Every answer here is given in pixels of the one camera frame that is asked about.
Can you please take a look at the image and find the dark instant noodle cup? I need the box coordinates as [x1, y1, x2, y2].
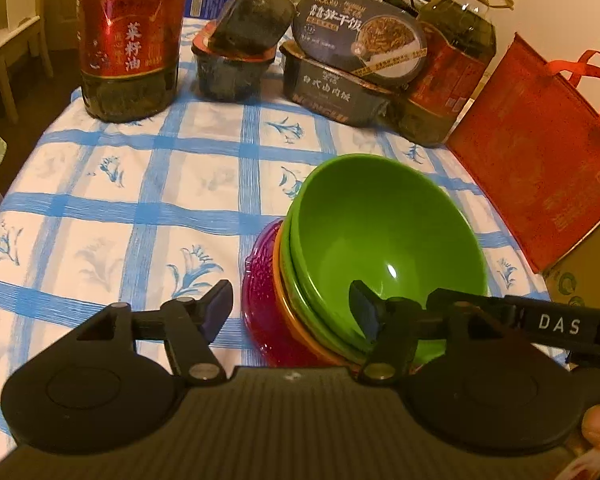
[192, 21, 276, 102]

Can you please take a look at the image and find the orange plastic bowl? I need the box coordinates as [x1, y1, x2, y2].
[273, 228, 360, 374]

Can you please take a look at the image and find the large rapeseed oil bottle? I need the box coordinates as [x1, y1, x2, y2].
[76, 0, 185, 122]

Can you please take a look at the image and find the person's right hand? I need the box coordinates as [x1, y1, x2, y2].
[567, 405, 600, 463]

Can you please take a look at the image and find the tilted dark noodle cup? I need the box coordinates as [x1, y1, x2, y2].
[208, 0, 296, 55]

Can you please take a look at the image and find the green plastic bowl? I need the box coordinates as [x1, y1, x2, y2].
[279, 212, 365, 366]
[288, 154, 488, 354]

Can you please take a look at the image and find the oval instant rice meal box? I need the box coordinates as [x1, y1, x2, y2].
[292, 0, 428, 88]

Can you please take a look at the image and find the red tote bag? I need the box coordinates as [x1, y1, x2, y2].
[446, 36, 600, 273]

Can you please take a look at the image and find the rectangular instant rice meal box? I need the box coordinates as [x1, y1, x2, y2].
[279, 40, 391, 127]

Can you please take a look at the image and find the cardboard box with logo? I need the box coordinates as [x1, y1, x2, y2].
[544, 225, 600, 309]

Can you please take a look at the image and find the blue checked tablecloth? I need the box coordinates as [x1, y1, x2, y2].
[0, 19, 547, 460]

